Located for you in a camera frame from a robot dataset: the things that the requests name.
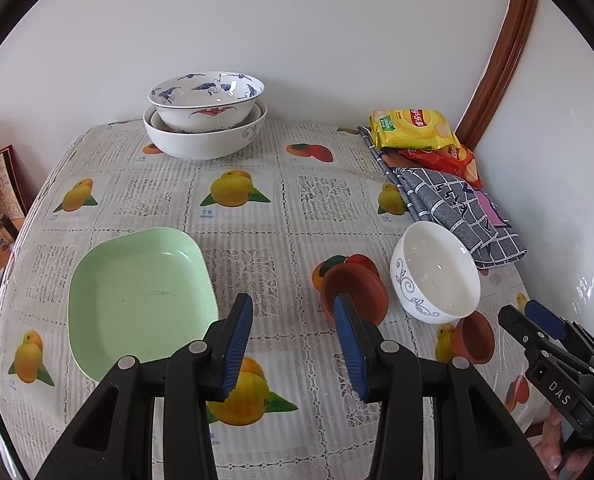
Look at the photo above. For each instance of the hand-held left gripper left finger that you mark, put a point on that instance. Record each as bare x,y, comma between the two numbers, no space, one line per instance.
237,345

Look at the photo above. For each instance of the person's right hand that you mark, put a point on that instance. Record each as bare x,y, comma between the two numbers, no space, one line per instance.
552,450

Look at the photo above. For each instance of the green square plate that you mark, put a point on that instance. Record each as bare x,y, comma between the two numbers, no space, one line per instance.
137,300

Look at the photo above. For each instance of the small bottle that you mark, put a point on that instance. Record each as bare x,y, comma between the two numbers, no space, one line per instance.
2,235

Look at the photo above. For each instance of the brown patterned book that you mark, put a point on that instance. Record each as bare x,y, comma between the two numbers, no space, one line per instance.
2,180

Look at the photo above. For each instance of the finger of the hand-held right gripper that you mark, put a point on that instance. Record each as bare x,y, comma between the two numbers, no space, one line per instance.
547,320
522,332

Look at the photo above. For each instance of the white bowl with vine print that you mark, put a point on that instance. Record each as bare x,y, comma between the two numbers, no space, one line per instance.
437,270

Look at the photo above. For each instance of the small brown clay bowl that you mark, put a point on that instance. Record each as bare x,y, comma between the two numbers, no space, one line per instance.
472,337

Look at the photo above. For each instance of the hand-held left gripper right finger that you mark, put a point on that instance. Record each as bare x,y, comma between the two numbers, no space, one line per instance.
349,350

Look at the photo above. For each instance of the brown clay saucer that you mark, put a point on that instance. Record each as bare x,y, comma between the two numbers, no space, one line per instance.
362,290

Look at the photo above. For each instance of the yellow chip bag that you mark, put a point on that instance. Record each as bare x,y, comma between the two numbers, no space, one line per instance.
412,127

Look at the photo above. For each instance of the brown wooden door frame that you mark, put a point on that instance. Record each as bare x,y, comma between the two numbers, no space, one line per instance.
507,60

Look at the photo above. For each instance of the blue patterned white bowl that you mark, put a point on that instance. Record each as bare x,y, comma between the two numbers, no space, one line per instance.
202,110

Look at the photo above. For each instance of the pink label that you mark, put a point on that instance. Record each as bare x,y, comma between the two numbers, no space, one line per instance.
492,210

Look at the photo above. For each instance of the large white bowl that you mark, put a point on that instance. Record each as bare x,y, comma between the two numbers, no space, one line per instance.
202,146

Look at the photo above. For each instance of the grey checked cloth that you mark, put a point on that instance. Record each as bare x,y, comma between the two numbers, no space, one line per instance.
452,200

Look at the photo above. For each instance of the red chip bag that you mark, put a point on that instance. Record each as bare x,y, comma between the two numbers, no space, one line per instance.
452,160

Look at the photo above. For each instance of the fruit printed lace tablecloth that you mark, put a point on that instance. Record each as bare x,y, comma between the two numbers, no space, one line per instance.
257,200

